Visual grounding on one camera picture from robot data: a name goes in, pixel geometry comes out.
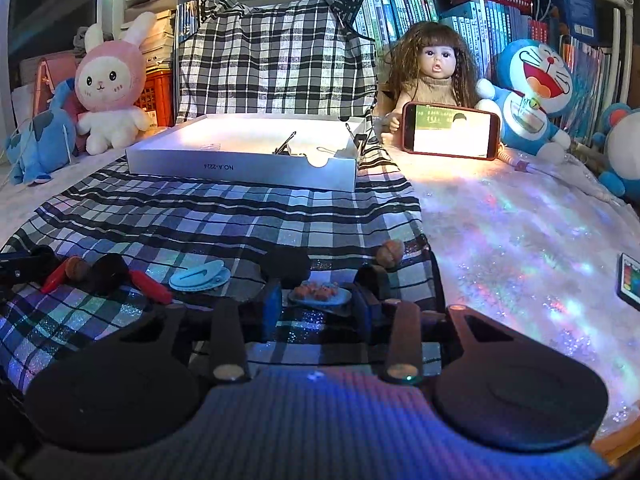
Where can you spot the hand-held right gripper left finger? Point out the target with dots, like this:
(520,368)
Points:
(272,310)

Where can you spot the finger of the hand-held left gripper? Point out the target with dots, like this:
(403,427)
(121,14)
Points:
(27,266)

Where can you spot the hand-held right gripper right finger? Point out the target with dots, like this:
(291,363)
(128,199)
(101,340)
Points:
(367,312)

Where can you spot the black round disc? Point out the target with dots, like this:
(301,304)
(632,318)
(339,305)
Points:
(109,272)
(286,262)

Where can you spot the brown walnut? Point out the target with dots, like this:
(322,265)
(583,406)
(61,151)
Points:
(77,267)
(390,252)

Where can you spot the small plate of toy food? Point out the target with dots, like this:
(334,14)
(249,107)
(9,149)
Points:
(320,293)

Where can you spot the light blue plastic clip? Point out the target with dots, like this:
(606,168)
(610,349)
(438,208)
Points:
(200,276)

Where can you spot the white cardboard box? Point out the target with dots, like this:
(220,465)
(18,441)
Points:
(240,172)

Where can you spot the black and white plaid cloth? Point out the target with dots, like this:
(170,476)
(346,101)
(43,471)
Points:
(225,220)

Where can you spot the blue animal plush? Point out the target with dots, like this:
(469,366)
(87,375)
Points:
(42,145)

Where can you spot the black binder clip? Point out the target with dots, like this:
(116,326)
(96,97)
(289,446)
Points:
(285,146)
(357,137)

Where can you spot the pink bag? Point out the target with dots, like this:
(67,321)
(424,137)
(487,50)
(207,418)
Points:
(47,75)

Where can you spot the smartphone in red case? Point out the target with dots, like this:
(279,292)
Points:
(450,130)

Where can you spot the pink bunny plush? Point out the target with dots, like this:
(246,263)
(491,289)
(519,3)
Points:
(107,80)

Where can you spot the red plastic crate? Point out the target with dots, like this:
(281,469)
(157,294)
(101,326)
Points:
(157,97)

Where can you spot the grey fluffy plush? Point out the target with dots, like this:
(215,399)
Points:
(82,40)

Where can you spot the black and white plaid bag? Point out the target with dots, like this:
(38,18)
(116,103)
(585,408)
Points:
(275,60)

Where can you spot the brown haired doll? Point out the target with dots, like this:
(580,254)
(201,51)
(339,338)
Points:
(440,65)

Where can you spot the large blue cat plush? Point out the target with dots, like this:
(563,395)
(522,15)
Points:
(535,110)

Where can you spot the remote control with coloured buttons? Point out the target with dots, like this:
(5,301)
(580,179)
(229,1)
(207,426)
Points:
(631,280)

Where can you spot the stack of white books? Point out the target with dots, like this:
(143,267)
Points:
(160,35)

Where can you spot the row of books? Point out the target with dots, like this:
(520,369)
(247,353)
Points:
(400,15)

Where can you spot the small blue cat plush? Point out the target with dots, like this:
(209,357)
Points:
(625,145)

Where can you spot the white plastic pipe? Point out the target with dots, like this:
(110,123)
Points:
(621,50)

